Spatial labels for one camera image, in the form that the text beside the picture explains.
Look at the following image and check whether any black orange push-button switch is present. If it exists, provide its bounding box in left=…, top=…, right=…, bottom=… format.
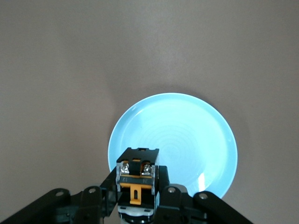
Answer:
left=115, top=147, right=160, bottom=224

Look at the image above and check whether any light blue round plate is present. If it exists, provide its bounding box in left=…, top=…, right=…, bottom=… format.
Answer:
left=107, top=92, right=238, bottom=199

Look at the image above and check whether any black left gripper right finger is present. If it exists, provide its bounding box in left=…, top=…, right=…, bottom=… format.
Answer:
left=151, top=166, right=254, bottom=224

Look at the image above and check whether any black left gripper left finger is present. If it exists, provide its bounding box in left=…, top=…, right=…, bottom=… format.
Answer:
left=0, top=168, right=120, bottom=224

